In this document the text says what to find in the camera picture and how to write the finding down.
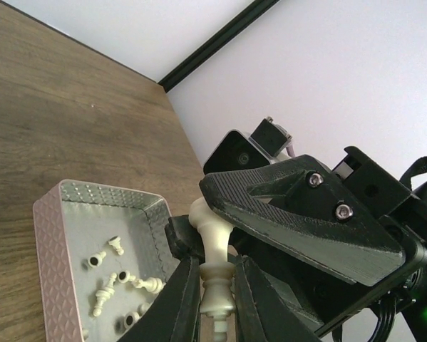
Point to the white bishop piece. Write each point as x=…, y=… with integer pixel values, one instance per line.
x=216, y=272

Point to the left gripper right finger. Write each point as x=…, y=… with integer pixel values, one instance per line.
x=261, y=315

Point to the white pawn in tray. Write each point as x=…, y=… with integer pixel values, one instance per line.
x=114, y=243

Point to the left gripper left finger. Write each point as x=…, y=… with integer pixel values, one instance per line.
x=174, y=315

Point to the white piece base up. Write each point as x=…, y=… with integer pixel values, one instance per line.
x=131, y=318

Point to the white pawn lying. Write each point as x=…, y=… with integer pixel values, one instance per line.
x=96, y=259

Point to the white bishop lying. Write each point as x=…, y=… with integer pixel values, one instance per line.
x=104, y=294

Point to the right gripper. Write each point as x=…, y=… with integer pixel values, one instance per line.
x=312, y=228

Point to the white pawn base up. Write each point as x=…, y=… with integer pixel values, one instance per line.
x=125, y=277

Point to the pink tin tray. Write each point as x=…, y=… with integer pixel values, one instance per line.
x=92, y=242

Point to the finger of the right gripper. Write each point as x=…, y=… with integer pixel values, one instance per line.
x=183, y=239

